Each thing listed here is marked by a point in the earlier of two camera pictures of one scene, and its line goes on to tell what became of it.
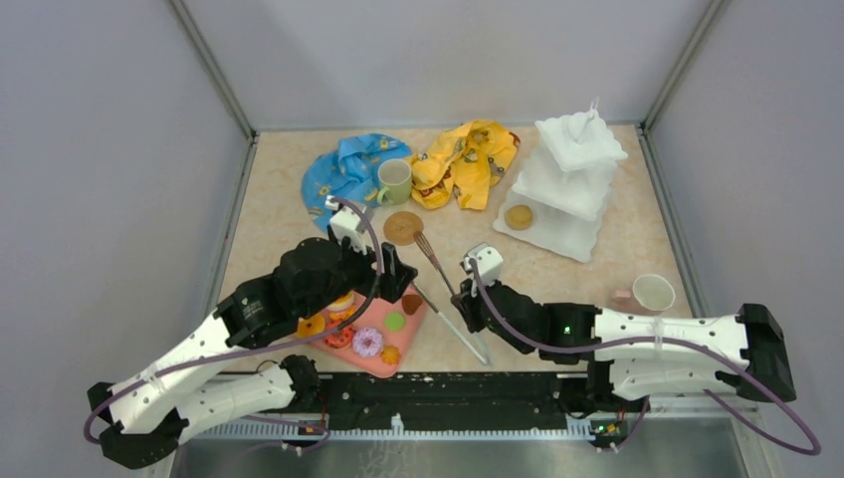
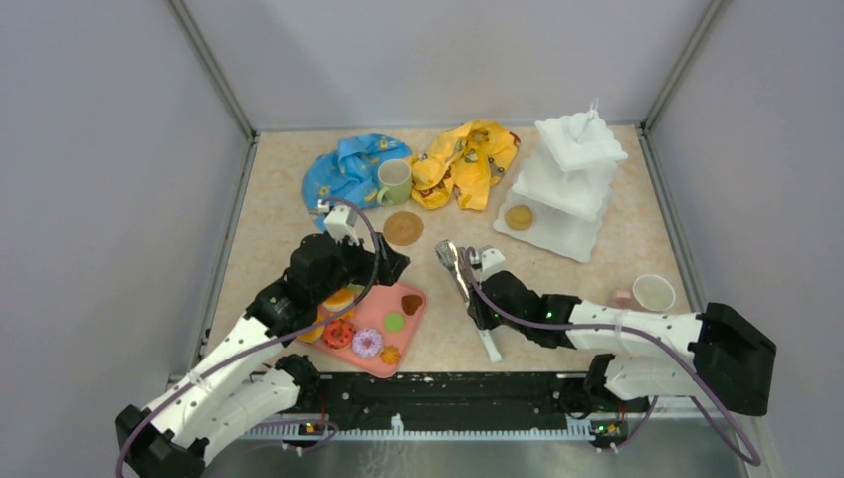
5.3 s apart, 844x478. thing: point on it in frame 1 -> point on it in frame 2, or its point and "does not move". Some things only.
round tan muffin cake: [519, 217] does not move
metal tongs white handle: [487, 356] -> [458, 260]
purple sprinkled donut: [367, 342] does not move
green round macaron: [394, 322] does not move
